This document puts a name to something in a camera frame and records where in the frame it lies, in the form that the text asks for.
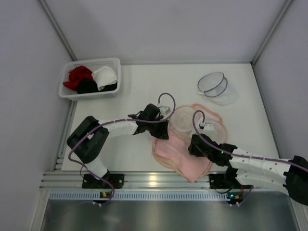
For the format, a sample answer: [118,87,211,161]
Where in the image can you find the pink bra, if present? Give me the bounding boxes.
[150,131,212,183]

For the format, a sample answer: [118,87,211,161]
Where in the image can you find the pink floral mesh laundry bag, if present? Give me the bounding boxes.
[152,103,229,178]

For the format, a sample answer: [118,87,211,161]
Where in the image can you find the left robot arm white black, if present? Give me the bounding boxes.
[66,103,171,179]

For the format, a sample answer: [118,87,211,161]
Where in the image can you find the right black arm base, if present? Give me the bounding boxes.
[208,173,241,190]

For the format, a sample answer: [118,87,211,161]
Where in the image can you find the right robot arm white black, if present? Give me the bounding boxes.
[188,134,308,205]

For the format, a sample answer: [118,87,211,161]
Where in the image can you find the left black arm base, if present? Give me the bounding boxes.
[81,172,125,190]

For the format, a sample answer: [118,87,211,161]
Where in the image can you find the white bra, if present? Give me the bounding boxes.
[92,66,118,91]

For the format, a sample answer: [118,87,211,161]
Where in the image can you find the white blue-rimmed mesh laundry bag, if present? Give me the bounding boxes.
[197,72,238,106]

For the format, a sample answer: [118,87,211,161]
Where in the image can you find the black garment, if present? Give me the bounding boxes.
[76,78,117,94]

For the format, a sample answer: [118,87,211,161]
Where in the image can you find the red garment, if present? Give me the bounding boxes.
[63,65,93,91]

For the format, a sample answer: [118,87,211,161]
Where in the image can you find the white plastic basket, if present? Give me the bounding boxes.
[58,58,121,101]

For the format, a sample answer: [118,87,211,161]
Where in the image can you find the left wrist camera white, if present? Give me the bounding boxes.
[157,103,171,116]

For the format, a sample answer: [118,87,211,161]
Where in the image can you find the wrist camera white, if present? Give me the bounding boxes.
[198,122,215,133]
[157,103,171,116]

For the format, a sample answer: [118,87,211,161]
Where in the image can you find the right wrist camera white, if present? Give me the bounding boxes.
[198,122,215,133]

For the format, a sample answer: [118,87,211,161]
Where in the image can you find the white slotted cable duct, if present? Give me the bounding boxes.
[49,191,230,201]

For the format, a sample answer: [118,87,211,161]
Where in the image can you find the aluminium mounting rail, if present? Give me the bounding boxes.
[39,171,241,191]

